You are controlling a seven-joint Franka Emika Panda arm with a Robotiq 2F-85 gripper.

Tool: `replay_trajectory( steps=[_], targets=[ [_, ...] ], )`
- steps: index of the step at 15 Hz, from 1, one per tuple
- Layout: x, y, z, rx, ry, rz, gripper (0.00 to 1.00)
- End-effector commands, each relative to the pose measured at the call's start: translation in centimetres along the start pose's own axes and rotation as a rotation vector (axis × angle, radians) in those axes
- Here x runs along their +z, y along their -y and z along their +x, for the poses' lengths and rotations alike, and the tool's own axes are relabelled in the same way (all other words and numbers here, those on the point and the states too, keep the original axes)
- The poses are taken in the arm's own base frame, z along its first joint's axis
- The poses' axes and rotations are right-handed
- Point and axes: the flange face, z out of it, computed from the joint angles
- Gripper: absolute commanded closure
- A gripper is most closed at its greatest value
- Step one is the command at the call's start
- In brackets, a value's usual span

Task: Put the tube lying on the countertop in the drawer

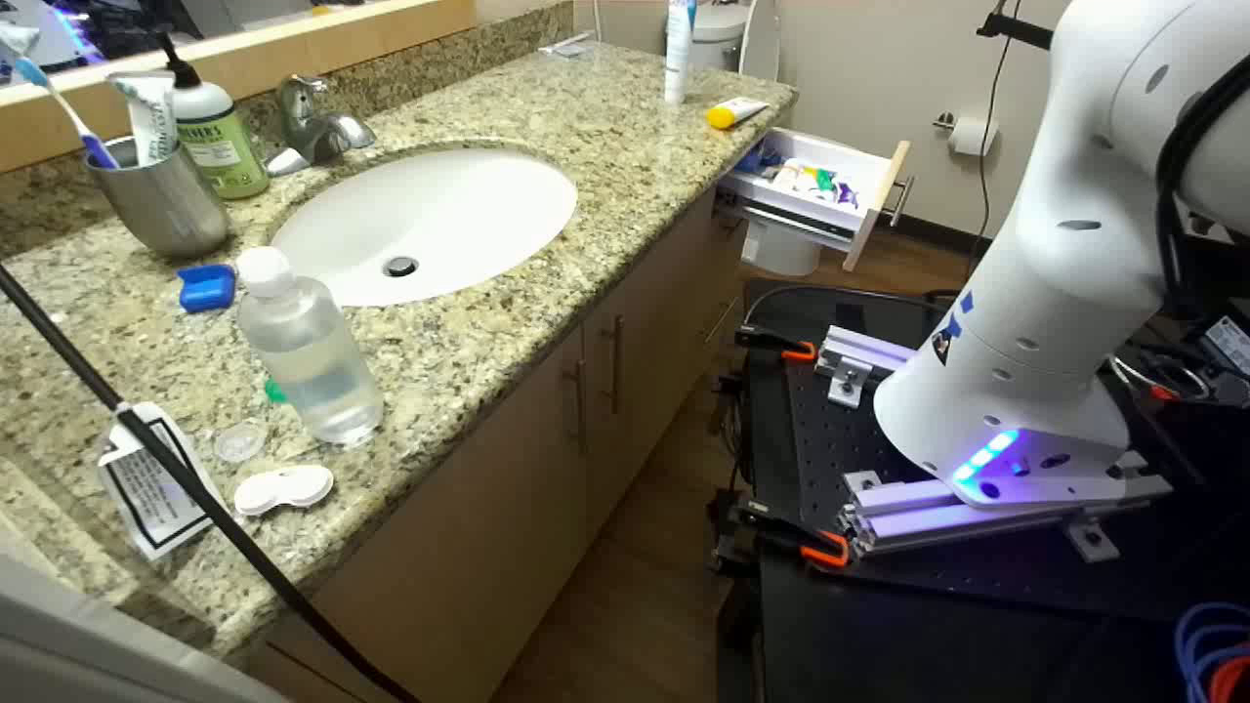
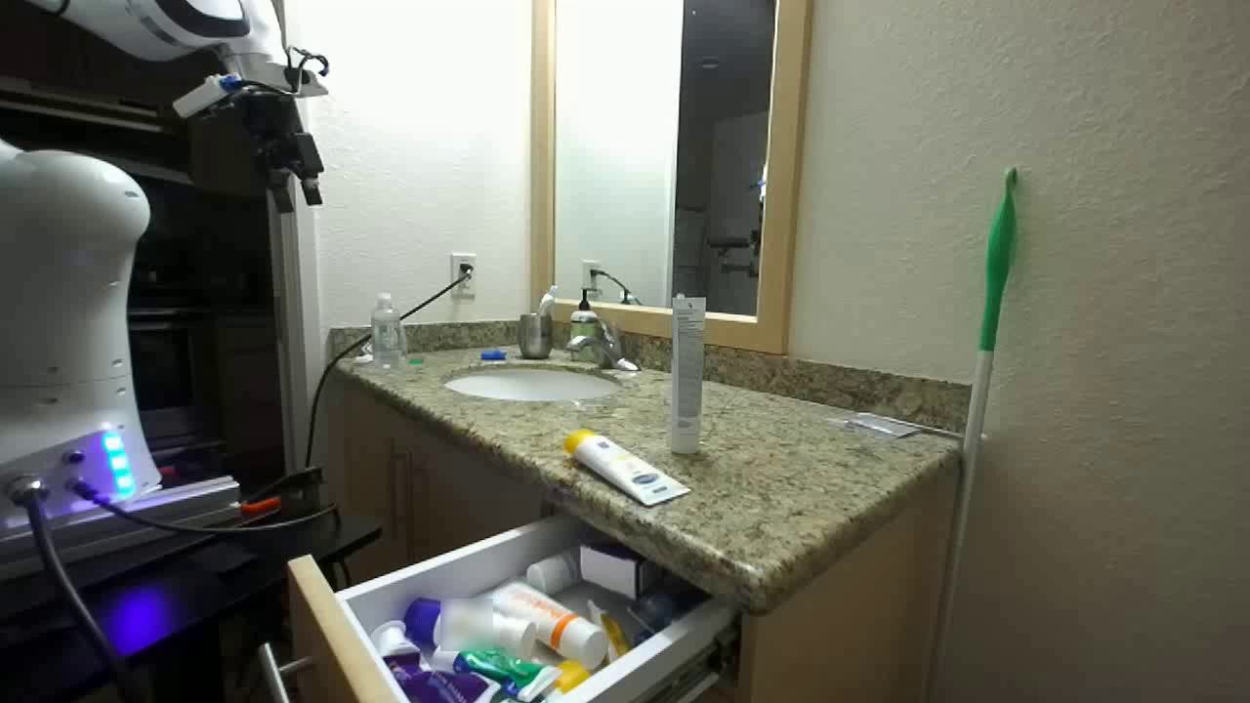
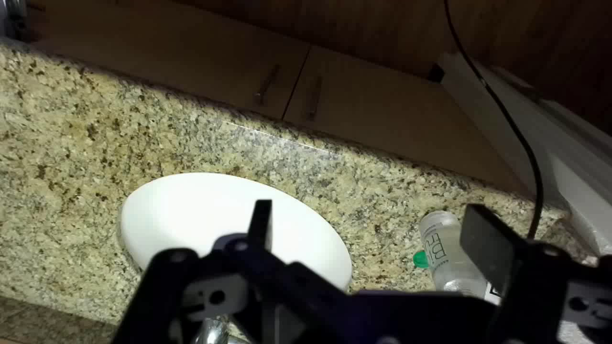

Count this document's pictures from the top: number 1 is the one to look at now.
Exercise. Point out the blue and white toothbrush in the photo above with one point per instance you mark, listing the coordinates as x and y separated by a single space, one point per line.
60 97

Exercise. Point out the black and orange clamp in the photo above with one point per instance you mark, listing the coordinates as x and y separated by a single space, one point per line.
815 546
787 347

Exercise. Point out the small clear round cap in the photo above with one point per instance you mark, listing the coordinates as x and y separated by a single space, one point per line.
239 441

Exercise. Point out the black robot cart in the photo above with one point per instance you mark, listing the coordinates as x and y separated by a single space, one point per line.
804 441

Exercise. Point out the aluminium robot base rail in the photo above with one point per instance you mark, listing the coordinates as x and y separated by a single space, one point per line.
910 507

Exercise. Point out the small blue container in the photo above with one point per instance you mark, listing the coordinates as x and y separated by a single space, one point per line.
203 287

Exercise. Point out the clear plastic bottle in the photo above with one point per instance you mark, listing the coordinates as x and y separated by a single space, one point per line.
308 354

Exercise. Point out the white drawer with wooden front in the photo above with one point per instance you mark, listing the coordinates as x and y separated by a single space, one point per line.
880 198

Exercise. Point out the toilet paper roll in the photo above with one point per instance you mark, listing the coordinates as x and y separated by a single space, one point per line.
971 135

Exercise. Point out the white toothpaste tube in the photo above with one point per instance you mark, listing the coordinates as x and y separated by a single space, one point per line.
146 119

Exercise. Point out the white oval sink basin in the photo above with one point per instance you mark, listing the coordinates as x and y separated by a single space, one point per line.
442 215

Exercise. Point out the white tube with yellow cap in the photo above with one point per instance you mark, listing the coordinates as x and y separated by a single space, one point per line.
737 114

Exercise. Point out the short aluminium rail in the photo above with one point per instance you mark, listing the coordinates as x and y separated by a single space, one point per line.
859 347

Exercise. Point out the clear plastic packet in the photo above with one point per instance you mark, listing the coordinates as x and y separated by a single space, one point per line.
569 47

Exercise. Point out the green soap pump bottle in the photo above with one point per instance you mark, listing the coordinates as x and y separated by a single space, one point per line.
224 144

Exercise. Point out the wooden vanity cabinet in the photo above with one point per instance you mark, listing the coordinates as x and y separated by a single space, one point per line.
521 493

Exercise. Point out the white waste bin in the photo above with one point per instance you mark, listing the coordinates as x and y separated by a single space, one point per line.
784 246

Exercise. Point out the tall white standing tube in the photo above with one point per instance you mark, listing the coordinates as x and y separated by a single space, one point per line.
678 31

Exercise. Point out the small white soap dish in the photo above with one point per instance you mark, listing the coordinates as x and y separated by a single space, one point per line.
280 489

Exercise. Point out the chrome faucet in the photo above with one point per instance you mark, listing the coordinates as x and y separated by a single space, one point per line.
315 123

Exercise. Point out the wood framed mirror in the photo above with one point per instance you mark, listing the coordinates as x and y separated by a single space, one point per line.
259 60

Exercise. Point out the grey metal cup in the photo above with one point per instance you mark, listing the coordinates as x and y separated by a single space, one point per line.
161 201

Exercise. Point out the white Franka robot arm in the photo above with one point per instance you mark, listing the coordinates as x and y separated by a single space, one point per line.
1040 257

